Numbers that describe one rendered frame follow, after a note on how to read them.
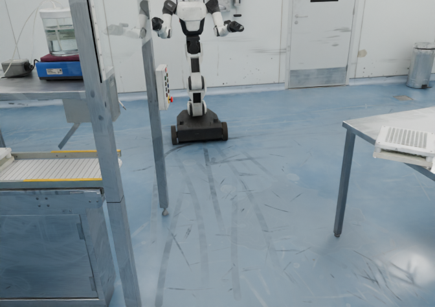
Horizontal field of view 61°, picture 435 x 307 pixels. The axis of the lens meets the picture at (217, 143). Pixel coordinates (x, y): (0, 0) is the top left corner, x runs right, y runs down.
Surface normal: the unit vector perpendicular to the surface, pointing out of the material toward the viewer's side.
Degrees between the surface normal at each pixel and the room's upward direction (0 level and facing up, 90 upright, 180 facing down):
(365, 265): 0
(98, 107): 90
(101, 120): 90
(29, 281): 90
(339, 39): 90
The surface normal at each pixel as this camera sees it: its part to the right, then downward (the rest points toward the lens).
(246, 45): 0.12, 0.42
